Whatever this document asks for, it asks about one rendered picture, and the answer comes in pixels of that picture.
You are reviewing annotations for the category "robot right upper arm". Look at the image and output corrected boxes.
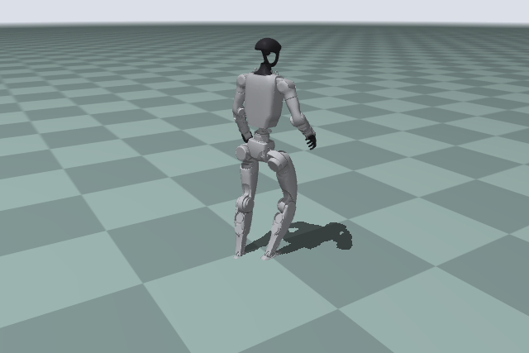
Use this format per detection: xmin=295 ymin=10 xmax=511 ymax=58
xmin=276 ymin=78 xmax=305 ymax=127

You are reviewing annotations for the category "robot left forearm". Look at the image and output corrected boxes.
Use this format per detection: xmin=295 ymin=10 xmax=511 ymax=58
xmin=233 ymin=113 xmax=251 ymax=140

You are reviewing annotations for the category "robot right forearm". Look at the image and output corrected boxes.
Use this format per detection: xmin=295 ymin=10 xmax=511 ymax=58
xmin=297 ymin=112 xmax=315 ymax=139

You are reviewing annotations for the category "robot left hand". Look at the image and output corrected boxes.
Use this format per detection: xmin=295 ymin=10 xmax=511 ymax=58
xmin=241 ymin=132 xmax=253 ymax=143

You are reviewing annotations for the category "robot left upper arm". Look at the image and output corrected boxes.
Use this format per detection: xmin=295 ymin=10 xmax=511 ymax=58
xmin=232 ymin=74 xmax=247 ymax=117

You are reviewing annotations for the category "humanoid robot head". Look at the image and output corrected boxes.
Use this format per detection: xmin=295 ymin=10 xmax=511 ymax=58
xmin=253 ymin=38 xmax=281 ymax=76

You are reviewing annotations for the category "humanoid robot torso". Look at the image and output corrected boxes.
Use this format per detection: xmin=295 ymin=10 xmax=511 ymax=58
xmin=245 ymin=68 xmax=284 ymax=163

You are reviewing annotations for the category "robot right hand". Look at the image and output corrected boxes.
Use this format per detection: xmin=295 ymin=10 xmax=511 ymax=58
xmin=305 ymin=133 xmax=317 ymax=150

